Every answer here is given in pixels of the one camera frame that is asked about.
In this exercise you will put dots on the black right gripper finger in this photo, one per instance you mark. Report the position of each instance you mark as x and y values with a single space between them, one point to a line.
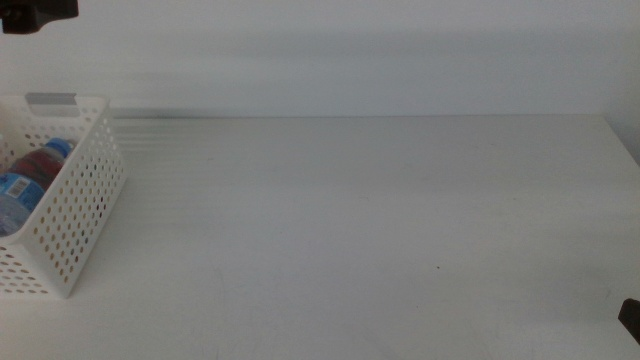
631 320

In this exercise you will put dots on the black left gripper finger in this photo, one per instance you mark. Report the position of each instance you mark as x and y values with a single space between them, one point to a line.
35 15

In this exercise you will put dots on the red cola can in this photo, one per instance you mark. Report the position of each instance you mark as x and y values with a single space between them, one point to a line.
40 167

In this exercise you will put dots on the white perforated plastic basket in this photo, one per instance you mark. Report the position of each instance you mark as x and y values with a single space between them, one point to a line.
64 287

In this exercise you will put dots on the clear water bottle blue cap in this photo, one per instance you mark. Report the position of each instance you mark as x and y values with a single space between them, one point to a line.
17 189

